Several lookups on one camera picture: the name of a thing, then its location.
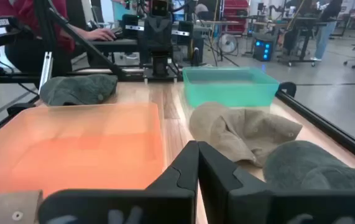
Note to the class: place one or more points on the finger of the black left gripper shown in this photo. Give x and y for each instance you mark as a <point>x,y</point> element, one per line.
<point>130,26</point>
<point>185,32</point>

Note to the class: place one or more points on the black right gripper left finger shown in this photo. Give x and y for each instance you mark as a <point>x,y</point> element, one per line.
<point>152,205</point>

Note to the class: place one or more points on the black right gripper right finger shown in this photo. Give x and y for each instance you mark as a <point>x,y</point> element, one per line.
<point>258,208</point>

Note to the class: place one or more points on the dark green cap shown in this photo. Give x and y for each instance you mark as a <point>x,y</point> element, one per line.
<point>304,165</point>
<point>77,90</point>

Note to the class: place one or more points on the beige cap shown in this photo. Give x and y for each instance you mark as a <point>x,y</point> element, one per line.
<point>242,130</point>
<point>3,208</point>

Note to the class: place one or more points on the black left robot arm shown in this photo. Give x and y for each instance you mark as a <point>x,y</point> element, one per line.
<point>160,62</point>

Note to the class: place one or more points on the person's hand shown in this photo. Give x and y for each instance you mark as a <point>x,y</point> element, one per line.
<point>102,35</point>

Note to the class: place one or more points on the white round fan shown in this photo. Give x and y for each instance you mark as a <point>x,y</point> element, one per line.
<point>227,43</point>

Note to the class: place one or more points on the red storage shelf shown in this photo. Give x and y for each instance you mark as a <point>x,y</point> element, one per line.
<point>235,15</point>

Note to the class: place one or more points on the teal plastic bin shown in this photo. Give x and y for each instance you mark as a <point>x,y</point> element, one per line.
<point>230,93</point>

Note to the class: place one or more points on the black computer blue lights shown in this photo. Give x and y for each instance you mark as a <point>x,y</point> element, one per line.
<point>262,48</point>

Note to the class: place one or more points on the orange plastic tray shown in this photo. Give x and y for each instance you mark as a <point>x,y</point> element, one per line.
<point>71,146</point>

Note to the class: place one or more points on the person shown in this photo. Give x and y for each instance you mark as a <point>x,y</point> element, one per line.
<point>31,46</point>
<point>326,28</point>

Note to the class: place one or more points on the black workshop desk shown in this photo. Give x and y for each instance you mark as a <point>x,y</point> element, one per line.
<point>301,31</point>

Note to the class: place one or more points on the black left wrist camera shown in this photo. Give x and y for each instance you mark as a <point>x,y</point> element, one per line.
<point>159,7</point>

